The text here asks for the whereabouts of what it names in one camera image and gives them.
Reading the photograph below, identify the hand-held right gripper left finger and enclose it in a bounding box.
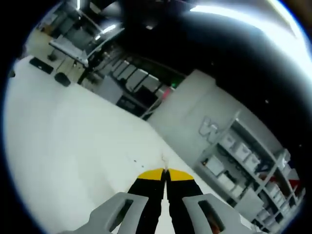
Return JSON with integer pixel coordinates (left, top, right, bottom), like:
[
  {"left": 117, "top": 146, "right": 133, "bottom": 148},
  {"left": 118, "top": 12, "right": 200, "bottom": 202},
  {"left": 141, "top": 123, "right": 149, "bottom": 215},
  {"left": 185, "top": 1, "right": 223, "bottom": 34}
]
[{"left": 58, "top": 167, "right": 166, "bottom": 234}]

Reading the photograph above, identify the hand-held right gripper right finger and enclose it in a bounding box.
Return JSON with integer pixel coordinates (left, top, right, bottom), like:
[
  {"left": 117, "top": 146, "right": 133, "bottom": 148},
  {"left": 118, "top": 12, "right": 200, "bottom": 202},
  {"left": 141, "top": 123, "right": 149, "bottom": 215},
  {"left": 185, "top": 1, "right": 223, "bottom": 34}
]
[{"left": 165, "top": 168, "right": 259, "bottom": 234}]

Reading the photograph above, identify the grey leaning board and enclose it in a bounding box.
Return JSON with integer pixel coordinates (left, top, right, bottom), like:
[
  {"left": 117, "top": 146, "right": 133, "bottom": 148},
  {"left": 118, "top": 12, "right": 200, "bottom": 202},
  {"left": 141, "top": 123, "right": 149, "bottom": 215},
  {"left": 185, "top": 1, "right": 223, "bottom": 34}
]
[{"left": 234, "top": 188, "right": 261, "bottom": 217}]

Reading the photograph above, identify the row of white storage boxes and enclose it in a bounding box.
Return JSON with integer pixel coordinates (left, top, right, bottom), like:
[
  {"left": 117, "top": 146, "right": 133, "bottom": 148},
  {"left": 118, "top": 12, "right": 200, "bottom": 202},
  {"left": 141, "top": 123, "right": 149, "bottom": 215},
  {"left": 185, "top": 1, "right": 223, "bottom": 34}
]
[{"left": 204, "top": 140, "right": 294, "bottom": 226}]

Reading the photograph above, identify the grey shelf unit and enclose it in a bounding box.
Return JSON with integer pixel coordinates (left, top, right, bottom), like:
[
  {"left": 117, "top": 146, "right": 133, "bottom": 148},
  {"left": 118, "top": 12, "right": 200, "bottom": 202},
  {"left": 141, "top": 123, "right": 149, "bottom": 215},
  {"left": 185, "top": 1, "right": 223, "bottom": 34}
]
[{"left": 192, "top": 111, "right": 308, "bottom": 232}]

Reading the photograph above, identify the black box with white print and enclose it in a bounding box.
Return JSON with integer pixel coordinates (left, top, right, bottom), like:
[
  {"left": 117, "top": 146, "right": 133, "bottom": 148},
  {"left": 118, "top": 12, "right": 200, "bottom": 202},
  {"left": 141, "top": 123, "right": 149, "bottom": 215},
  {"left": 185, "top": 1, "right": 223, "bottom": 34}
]
[{"left": 116, "top": 96, "right": 137, "bottom": 111}]

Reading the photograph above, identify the black laptop stand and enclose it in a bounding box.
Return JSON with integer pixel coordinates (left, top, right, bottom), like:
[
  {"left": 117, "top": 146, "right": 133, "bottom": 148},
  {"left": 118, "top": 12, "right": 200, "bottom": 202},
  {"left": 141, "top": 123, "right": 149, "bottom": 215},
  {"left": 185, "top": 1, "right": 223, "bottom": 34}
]
[{"left": 47, "top": 52, "right": 98, "bottom": 87}]

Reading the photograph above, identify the black flat box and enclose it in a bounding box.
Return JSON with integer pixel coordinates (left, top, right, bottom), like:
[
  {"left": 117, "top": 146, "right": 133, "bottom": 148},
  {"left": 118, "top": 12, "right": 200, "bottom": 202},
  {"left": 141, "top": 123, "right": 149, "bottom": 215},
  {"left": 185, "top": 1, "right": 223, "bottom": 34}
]
[{"left": 29, "top": 57, "right": 54, "bottom": 75}]

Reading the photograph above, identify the ceiling light strip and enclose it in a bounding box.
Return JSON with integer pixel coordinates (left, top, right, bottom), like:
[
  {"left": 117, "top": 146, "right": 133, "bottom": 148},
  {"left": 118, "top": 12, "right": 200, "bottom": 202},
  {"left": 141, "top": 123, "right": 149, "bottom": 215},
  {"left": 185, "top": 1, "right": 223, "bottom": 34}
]
[{"left": 189, "top": 0, "right": 301, "bottom": 38}]

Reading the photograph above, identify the grey wall letter sign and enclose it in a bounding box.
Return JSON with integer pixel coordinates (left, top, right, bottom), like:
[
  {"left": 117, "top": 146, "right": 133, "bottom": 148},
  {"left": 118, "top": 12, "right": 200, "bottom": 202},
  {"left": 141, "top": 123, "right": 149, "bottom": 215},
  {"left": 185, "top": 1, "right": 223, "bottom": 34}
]
[{"left": 199, "top": 116, "right": 222, "bottom": 142}]

